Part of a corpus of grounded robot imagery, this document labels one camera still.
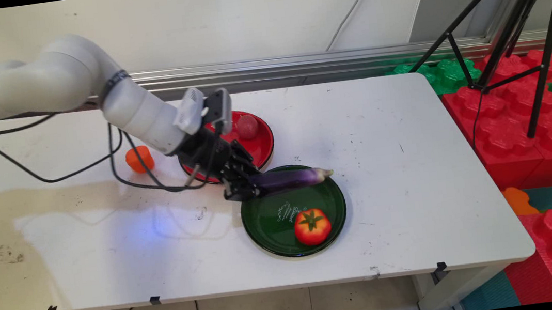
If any dark grey wrist camera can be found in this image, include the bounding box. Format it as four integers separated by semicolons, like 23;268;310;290
202;87;236;137

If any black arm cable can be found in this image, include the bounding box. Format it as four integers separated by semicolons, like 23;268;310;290
0;104;128;190

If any pink toy fruit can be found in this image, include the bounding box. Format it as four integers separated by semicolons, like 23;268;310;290
235;113;261;141

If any aluminium rail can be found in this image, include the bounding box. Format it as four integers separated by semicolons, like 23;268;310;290
85;25;552;105

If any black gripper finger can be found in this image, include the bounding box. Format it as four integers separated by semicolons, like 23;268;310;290
220;172;262;204
228;144;262;181

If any purple toy eggplant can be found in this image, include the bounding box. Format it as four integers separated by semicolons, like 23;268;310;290
249;165;336;196

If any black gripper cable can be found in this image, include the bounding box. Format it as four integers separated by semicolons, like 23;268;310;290
105;111;223;200

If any white table leg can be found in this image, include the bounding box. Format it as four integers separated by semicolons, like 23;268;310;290
413;263;513;310

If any orange foam block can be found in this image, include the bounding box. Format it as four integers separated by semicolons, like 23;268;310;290
501;184;541;219

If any dark green plate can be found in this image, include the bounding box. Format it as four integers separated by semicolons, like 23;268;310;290
236;159;352;264

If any red toy tomato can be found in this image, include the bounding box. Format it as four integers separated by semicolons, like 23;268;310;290
292;206;335;249

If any black tripod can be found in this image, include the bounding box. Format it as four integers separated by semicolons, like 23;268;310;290
401;0;552;153

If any red plate with black rim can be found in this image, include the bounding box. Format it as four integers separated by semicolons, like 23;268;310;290
174;106;279;189

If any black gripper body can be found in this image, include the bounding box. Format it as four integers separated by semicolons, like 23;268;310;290
171;122;239;185

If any large red foam block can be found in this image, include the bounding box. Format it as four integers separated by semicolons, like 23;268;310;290
440;76;552;198

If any light grey wrist module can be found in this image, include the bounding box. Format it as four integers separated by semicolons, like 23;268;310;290
169;86;210;138

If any orange toy fruit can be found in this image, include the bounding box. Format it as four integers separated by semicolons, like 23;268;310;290
124;144;156;176

